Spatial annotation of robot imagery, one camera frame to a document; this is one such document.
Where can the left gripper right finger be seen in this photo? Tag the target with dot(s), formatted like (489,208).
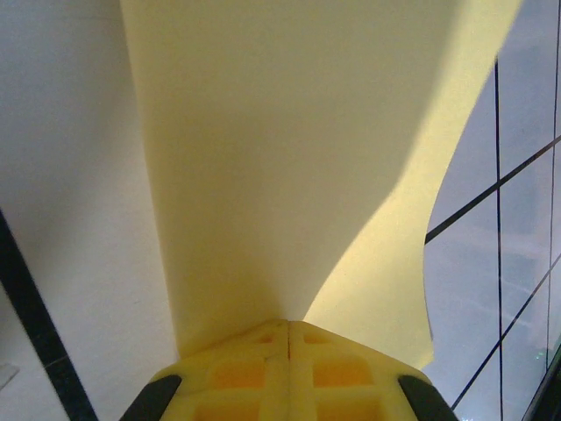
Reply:
(342,386)

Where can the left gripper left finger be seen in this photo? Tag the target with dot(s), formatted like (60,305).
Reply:
(236,386)

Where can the yellow paper sheet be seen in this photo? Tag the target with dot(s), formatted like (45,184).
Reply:
(285,153)

